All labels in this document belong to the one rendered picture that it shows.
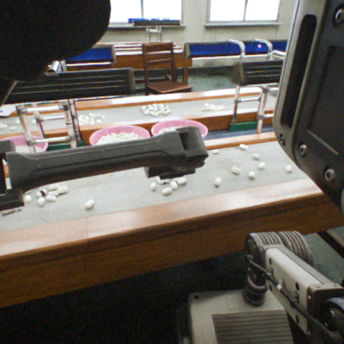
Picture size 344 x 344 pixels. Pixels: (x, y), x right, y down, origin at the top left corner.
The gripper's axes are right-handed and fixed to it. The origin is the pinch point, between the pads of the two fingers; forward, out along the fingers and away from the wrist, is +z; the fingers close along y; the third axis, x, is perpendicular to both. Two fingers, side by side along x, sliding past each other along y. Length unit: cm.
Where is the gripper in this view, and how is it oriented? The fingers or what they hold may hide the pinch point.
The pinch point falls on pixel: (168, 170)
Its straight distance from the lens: 82.3
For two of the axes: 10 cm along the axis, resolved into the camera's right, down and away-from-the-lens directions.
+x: 1.8, 9.7, -1.3
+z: -2.2, 1.7, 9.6
